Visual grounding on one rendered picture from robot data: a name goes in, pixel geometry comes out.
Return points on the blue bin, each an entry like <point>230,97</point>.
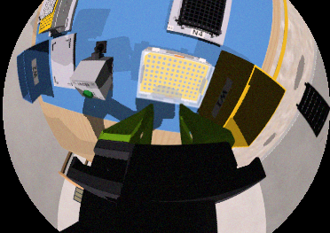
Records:
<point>34,71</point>

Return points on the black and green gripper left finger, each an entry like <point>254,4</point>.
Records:
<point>130,129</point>

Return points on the blue bench mat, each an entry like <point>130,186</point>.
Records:
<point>130,26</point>

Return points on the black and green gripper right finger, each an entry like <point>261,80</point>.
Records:
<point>203,130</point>

